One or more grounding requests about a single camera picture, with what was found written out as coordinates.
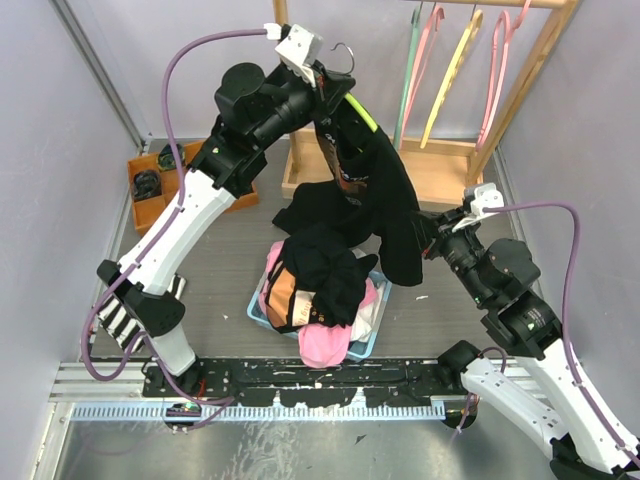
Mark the aluminium rail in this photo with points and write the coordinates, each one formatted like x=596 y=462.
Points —
x=141 y=393

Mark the orange wooden divider tray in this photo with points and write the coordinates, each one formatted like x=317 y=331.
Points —
x=146 y=211

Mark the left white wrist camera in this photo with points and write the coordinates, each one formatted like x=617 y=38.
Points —
x=297 y=49

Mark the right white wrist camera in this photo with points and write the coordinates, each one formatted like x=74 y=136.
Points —
x=477 y=202

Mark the mint green hanger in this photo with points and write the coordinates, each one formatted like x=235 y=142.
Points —
x=412 y=49

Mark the yellow hanger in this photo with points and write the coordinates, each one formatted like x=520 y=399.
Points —
x=466 y=40

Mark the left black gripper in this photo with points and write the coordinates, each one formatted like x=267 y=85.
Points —
x=329 y=89

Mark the pink plastic hanger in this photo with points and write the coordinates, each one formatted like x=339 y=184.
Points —
x=503 y=33

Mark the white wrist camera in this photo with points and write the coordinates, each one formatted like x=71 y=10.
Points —
x=477 y=202
x=297 y=49

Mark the black mounting base plate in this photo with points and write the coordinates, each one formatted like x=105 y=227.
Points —
x=264 y=382

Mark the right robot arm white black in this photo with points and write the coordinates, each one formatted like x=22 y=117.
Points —
x=578 y=434

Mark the wooden clothes rack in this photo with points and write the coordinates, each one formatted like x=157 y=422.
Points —
x=379 y=34

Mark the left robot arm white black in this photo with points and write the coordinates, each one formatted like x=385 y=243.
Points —
x=255 y=110

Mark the black white striped cloth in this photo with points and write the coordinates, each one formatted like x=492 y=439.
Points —
x=119 y=324

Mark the green black rolled sock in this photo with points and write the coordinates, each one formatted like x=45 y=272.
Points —
x=165 y=160

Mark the white t shirt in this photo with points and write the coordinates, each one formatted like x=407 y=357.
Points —
x=365 y=319

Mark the lime green hanger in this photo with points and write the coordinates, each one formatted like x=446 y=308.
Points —
x=361 y=111

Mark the black printed t shirt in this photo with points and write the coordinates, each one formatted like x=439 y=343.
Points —
x=314 y=278

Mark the salmon pink metal hanger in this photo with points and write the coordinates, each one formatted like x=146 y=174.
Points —
x=426 y=40

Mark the light blue plastic basket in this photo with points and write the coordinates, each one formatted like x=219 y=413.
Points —
x=358 y=351

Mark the pink t shirt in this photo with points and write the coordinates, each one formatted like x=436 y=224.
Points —
x=319 y=346

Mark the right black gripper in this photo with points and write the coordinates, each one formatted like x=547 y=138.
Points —
x=431 y=229

